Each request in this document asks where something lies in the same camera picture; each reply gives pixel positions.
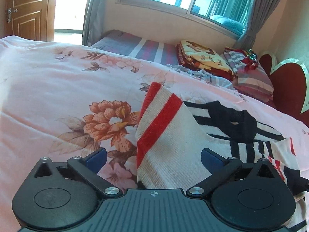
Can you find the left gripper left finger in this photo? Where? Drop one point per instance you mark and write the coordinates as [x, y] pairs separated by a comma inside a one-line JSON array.
[[86, 169]]

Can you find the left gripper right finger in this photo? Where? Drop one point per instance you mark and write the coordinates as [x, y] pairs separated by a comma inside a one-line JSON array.
[[221, 169]]

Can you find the striped red black white sweater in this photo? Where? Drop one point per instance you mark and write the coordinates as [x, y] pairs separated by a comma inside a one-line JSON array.
[[172, 134]]

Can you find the pink floral bed quilt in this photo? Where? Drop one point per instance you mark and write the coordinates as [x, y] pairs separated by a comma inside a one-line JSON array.
[[60, 101]]

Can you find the light blue crumpled cloth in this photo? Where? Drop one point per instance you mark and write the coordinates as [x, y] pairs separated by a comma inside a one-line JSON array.
[[204, 76]]

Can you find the striped pink grey pillow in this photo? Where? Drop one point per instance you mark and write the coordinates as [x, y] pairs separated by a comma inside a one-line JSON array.
[[254, 83]]

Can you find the red green ribbon decoration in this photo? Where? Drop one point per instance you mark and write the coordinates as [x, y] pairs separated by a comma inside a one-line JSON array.
[[250, 60]]

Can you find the folded yellow red blanket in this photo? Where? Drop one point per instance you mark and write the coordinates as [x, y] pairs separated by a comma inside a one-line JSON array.
[[197, 57]]

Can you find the red heart shaped headboard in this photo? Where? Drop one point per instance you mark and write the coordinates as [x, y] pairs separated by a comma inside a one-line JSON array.
[[290, 81]]

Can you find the grey left curtain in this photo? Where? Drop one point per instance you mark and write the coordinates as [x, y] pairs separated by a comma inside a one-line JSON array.
[[93, 22]]

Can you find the grey curtain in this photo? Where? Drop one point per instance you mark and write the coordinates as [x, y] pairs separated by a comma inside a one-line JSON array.
[[93, 22], [258, 13]]

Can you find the brown wooden door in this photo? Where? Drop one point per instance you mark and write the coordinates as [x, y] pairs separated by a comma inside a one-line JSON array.
[[34, 19]]

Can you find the grey right curtain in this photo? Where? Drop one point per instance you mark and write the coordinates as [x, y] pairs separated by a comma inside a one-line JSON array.
[[258, 13]]

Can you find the silver door handle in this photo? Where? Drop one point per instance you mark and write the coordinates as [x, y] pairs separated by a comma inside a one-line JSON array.
[[9, 14]]

